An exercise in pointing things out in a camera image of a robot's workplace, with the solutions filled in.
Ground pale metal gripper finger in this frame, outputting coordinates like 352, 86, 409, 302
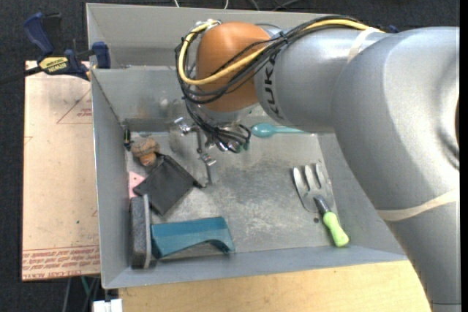
169, 117, 192, 153
201, 153, 218, 188

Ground brown toy animal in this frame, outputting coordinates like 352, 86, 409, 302
130, 137, 161, 167

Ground black cloth pouch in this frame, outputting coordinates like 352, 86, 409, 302
132, 154, 206, 217

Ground grey metal bin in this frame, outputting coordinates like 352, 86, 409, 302
86, 2, 407, 290

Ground pink flat triangle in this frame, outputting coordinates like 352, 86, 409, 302
127, 171, 148, 199

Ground teal plastic spoon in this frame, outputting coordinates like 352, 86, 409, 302
251, 122, 306, 139

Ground grey sponge block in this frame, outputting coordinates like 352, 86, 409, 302
128, 194, 154, 270

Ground brown cardboard board, red print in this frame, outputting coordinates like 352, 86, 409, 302
21, 60, 102, 283

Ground teal blue plastic bracket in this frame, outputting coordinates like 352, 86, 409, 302
150, 216, 236, 261

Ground green-handled metal garden fork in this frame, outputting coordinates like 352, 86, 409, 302
292, 163, 350, 248

